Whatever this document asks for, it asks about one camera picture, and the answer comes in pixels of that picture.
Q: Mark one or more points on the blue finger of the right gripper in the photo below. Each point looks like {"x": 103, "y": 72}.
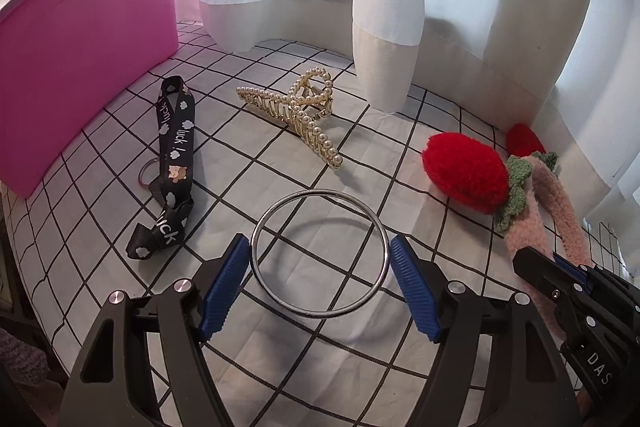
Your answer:
{"x": 546, "y": 277}
{"x": 570, "y": 264}

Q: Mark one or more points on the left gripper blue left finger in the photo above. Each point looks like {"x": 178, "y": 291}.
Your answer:
{"x": 225, "y": 287}

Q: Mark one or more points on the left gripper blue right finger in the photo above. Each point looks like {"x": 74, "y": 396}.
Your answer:
{"x": 413, "y": 285}

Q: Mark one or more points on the pink strawberry headband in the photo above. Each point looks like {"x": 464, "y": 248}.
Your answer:
{"x": 516, "y": 191}

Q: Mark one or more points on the pearl gold hair claw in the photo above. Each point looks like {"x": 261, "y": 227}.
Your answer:
{"x": 302, "y": 108}

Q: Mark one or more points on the black grid white tablecloth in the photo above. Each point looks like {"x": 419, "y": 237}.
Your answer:
{"x": 127, "y": 224}

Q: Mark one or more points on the white curtain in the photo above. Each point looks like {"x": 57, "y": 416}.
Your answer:
{"x": 568, "y": 68}

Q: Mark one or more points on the pink plastic tub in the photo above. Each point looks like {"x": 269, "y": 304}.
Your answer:
{"x": 62, "y": 61}

